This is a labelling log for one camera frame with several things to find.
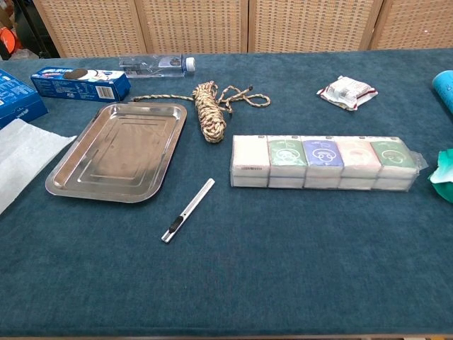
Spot small white red snack packet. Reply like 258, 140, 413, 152
316, 75, 379, 113

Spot blue plastic wrap roll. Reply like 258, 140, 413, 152
432, 69, 453, 116

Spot white pen-like stick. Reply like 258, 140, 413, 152
161, 178, 216, 244

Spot clear plastic water bottle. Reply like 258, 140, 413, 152
118, 53, 197, 79

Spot white paper napkin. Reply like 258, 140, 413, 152
0, 118, 78, 215

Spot blue carpet table cover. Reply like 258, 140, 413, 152
0, 48, 453, 337

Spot long blue Oreo box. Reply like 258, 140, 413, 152
29, 67, 131, 102

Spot green wet wipes pack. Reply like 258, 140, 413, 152
427, 148, 453, 203

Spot wide blue Oreo box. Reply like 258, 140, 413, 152
0, 69, 49, 130

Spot coiled beige rope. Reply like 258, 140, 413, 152
131, 81, 272, 144

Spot wooden folding screen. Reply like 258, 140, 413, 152
31, 0, 453, 58

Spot multipack of pocket tissues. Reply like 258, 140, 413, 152
229, 134, 428, 193

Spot stainless steel tray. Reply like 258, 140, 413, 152
45, 102, 188, 204

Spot orange round object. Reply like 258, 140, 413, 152
0, 27, 19, 54

